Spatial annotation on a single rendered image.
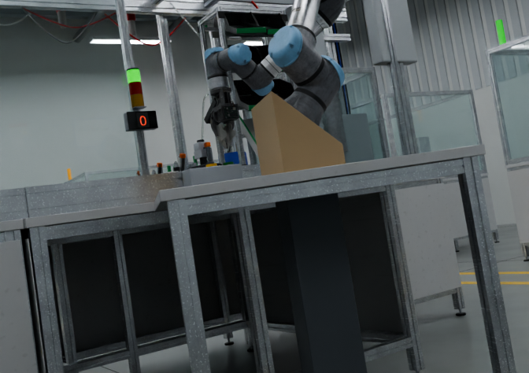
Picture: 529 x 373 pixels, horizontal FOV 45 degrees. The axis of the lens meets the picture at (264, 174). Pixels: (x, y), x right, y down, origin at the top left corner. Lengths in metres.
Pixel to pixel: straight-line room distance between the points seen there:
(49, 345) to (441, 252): 2.55
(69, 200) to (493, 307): 1.31
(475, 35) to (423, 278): 9.09
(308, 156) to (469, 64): 10.87
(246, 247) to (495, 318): 0.89
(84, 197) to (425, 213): 2.30
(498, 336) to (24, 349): 1.34
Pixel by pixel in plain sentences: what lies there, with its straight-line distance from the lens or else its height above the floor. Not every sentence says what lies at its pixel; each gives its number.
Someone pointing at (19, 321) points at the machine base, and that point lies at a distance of 2.05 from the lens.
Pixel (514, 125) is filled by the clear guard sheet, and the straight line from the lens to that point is 6.37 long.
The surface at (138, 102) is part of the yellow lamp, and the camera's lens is 2.59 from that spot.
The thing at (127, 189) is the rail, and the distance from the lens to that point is 2.22.
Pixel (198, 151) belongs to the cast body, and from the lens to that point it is 2.53.
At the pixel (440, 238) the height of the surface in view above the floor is 0.47.
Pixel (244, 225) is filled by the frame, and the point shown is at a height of 0.74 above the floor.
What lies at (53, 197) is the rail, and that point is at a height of 0.92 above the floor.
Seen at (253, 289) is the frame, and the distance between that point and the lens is 2.32.
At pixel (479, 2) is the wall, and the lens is 12.60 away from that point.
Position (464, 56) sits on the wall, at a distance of 12.73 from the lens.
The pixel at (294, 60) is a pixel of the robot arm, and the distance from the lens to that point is 1.95.
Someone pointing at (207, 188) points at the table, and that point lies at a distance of 1.64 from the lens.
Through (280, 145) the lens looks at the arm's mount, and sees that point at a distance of 1.86.
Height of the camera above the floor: 0.75
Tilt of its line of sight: 4 degrees up
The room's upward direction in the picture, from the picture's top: 9 degrees counter-clockwise
